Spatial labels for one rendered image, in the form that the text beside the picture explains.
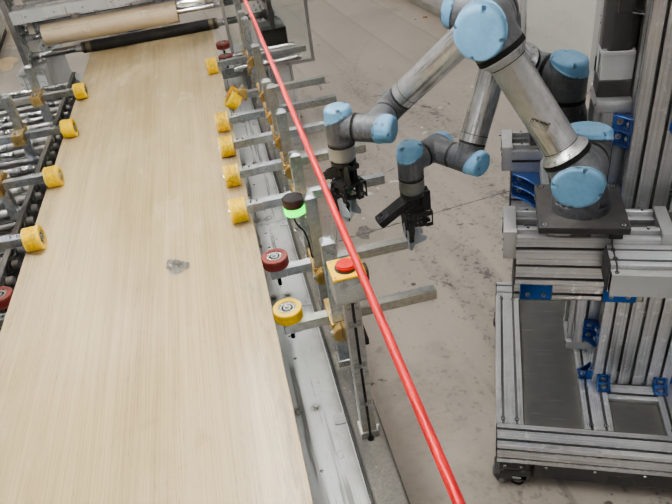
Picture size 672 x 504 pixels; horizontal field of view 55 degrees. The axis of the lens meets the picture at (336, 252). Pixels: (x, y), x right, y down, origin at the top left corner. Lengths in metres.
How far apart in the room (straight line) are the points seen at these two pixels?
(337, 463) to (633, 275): 0.88
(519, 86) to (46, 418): 1.32
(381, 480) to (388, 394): 1.13
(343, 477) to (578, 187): 0.90
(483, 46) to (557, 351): 1.42
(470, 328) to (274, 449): 1.68
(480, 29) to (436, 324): 1.76
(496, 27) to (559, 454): 1.39
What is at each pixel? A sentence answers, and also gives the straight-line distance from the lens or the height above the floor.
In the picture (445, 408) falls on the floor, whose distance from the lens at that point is 2.63.
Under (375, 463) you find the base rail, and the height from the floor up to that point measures 0.70.
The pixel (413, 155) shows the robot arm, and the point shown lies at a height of 1.16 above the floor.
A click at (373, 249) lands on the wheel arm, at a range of 1.97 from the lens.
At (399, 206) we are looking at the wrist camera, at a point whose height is 0.99.
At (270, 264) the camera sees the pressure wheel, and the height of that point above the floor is 0.90.
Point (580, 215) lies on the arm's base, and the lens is 1.77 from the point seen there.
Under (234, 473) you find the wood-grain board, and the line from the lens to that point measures 1.41.
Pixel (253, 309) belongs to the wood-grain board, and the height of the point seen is 0.90.
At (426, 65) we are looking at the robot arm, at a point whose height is 1.42.
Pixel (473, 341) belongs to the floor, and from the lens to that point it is 2.89.
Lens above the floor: 2.01
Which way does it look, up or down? 35 degrees down
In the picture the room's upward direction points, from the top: 8 degrees counter-clockwise
